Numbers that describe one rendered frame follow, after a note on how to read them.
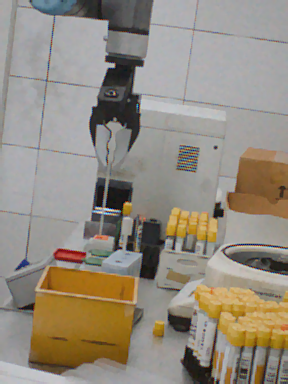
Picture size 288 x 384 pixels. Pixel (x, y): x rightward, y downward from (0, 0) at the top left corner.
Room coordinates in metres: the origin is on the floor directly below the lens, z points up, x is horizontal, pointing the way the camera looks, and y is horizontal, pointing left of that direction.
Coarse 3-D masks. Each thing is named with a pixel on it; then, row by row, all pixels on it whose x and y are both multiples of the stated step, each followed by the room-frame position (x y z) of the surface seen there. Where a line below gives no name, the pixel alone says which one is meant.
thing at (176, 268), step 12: (204, 240) 1.68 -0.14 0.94; (168, 252) 1.54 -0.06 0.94; (180, 252) 1.54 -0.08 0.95; (192, 252) 1.56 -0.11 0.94; (204, 252) 1.58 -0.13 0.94; (168, 264) 1.54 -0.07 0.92; (180, 264) 1.54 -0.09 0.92; (192, 264) 1.54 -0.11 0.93; (204, 264) 1.54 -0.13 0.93; (168, 276) 1.54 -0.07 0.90; (180, 276) 1.54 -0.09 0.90; (192, 276) 1.54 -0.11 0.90; (204, 276) 1.54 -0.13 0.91; (180, 288) 1.54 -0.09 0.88
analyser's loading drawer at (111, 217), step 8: (96, 208) 1.86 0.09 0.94; (96, 216) 1.81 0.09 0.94; (104, 216) 1.81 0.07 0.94; (112, 216) 1.81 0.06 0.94; (88, 224) 1.76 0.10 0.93; (96, 224) 1.76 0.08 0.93; (104, 224) 1.76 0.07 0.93; (112, 224) 1.76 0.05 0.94; (88, 232) 1.76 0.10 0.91; (96, 232) 1.76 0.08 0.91; (104, 232) 1.76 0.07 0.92; (112, 232) 1.76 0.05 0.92
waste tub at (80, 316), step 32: (64, 288) 1.21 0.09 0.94; (96, 288) 1.21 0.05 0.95; (128, 288) 1.21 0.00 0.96; (32, 320) 1.09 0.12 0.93; (64, 320) 1.09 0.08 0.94; (96, 320) 1.09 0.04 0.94; (128, 320) 1.09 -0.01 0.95; (32, 352) 1.09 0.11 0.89; (64, 352) 1.09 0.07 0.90; (96, 352) 1.09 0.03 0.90; (128, 352) 1.09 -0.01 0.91
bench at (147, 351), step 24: (72, 240) 1.82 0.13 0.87; (72, 264) 1.62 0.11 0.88; (144, 288) 1.52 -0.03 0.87; (168, 288) 1.54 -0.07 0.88; (0, 312) 1.27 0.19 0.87; (144, 312) 1.38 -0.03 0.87; (0, 336) 1.17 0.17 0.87; (24, 336) 1.18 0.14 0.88; (144, 336) 1.26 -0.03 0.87; (168, 336) 1.27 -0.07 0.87; (0, 360) 1.08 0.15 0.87; (24, 360) 1.09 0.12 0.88; (144, 360) 1.15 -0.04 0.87; (168, 360) 1.17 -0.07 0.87
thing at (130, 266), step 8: (112, 256) 1.32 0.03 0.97; (120, 256) 1.33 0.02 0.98; (128, 256) 1.34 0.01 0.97; (136, 256) 1.34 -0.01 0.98; (104, 264) 1.28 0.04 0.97; (112, 264) 1.27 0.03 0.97; (120, 264) 1.28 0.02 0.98; (128, 264) 1.28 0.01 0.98; (136, 264) 1.33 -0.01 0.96; (104, 272) 1.28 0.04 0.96; (112, 272) 1.27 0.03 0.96; (120, 272) 1.27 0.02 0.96; (128, 272) 1.28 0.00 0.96; (136, 272) 1.34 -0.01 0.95; (136, 312) 1.34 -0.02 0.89; (136, 320) 1.32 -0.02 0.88
